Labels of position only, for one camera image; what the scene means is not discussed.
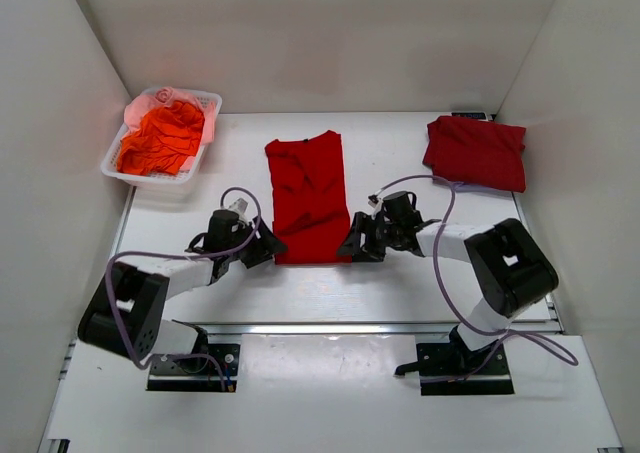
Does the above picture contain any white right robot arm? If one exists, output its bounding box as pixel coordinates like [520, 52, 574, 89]
[337, 191, 559, 368]

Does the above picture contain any white plastic laundry basket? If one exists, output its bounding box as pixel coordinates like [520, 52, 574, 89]
[101, 87, 222, 190]

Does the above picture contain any folded dark red t shirt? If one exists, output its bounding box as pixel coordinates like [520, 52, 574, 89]
[423, 116, 526, 193]

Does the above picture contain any orange t shirt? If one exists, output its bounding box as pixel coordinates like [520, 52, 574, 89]
[116, 100, 205, 176]

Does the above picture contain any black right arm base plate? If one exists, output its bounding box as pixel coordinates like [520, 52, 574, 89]
[394, 339, 515, 396]

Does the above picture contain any bright red t shirt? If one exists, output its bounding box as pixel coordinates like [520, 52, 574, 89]
[265, 130, 351, 266]

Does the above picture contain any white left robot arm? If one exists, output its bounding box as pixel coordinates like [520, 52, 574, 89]
[77, 198, 288, 372]

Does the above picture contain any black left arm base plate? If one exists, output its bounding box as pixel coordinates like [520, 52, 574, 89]
[146, 326, 241, 394]

